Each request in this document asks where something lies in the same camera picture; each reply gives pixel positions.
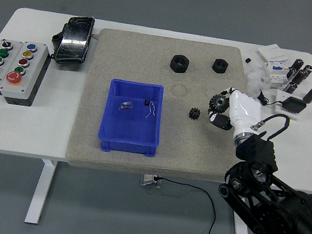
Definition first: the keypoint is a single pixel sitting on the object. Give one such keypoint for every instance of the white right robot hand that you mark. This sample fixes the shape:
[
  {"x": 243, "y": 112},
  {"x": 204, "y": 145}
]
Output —
[{"x": 244, "y": 112}]

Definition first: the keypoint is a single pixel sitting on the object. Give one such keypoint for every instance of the large black gear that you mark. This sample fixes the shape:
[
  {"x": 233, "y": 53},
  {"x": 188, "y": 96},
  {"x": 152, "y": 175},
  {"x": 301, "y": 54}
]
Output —
[{"x": 219, "y": 102}]

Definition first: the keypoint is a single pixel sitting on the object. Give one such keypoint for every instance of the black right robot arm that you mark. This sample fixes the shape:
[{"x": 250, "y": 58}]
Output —
[{"x": 276, "y": 209}]

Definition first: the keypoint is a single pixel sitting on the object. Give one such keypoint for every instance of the small black hex nut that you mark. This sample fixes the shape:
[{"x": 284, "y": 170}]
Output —
[{"x": 215, "y": 68}]

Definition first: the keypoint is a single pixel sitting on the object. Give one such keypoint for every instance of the flat white box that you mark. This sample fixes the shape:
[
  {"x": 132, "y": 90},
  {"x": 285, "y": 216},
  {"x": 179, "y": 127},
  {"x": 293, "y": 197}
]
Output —
[{"x": 272, "y": 52}]

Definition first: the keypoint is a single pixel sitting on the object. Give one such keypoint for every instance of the large black hex nut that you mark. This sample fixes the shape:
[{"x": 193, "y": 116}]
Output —
[{"x": 174, "y": 67}]

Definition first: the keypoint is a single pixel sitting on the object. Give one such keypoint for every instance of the blue plastic box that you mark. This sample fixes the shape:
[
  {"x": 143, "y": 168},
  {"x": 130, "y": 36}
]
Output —
[{"x": 129, "y": 130}]

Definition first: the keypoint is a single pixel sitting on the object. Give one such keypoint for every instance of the silver table motor box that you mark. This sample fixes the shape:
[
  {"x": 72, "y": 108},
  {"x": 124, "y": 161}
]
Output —
[{"x": 148, "y": 180}]

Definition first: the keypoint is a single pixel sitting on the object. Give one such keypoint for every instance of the grey emergency-stop control box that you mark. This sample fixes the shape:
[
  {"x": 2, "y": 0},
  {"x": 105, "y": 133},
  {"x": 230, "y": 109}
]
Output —
[{"x": 31, "y": 76}]

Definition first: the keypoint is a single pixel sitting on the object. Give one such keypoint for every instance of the crumpled clear plastic bag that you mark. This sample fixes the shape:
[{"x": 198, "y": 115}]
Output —
[{"x": 254, "y": 81}]

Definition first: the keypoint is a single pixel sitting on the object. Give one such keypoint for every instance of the small black gear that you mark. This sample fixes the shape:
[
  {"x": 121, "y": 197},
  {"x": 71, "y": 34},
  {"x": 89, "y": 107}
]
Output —
[{"x": 194, "y": 114}]

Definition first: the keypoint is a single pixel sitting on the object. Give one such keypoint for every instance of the white circuit breaker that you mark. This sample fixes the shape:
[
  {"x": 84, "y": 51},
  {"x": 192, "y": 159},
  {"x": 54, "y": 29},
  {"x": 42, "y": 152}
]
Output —
[{"x": 276, "y": 74}]

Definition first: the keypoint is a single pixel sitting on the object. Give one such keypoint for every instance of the small black cap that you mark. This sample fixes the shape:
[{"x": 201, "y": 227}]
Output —
[{"x": 248, "y": 60}]

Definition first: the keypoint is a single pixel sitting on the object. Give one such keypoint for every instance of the white thread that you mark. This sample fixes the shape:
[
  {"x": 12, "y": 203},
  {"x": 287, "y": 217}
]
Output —
[{"x": 151, "y": 108}]

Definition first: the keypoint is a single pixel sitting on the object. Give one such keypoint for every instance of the tiny black block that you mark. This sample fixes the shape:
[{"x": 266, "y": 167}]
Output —
[{"x": 147, "y": 102}]

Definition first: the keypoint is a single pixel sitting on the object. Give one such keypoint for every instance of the grey-brown foam mat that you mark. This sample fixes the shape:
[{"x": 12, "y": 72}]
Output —
[{"x": 140, "y": 62}]

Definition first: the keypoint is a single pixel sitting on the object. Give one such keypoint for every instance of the small clear plastic bag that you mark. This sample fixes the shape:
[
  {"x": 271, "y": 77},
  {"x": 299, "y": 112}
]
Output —
[{"x": 126, "y": 105}]

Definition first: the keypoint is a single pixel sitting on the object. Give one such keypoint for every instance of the black wrapped device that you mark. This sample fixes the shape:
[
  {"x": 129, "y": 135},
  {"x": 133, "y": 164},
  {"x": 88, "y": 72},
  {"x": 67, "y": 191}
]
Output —
[{"x": 73, "y": 41}]

